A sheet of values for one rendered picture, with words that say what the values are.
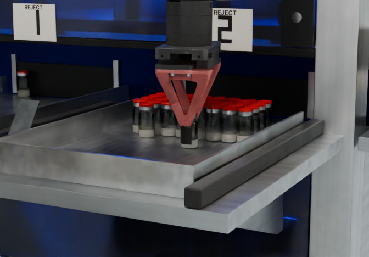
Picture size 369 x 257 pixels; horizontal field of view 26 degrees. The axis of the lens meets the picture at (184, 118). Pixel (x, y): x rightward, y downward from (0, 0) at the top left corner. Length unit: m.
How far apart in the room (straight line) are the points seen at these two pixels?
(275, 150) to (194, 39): 0.17
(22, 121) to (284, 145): 0.34
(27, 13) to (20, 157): 0.48
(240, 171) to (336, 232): 0.34
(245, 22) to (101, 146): 0.28
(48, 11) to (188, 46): 0.40
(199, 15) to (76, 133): 0.24
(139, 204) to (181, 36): 0.26
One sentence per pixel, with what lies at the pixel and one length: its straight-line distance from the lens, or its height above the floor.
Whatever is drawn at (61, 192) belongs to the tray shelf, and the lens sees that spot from 0.85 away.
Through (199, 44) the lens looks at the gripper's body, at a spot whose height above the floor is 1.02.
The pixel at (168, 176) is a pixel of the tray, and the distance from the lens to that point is 0.81.
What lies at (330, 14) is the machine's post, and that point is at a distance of 1.11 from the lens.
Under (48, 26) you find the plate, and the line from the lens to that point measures 1.32.
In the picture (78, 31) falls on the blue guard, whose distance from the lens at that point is 1.29.
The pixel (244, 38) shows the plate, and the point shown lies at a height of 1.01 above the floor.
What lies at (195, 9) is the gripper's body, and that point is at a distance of 0.97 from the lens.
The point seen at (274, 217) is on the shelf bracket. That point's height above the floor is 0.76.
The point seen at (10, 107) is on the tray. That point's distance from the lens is 1.34.
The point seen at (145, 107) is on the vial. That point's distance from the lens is 1.07.
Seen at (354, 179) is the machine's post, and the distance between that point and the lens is 1.15.
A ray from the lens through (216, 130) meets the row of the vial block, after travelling 1.05.
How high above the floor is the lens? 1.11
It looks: 11 degrees down
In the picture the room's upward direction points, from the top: straight up
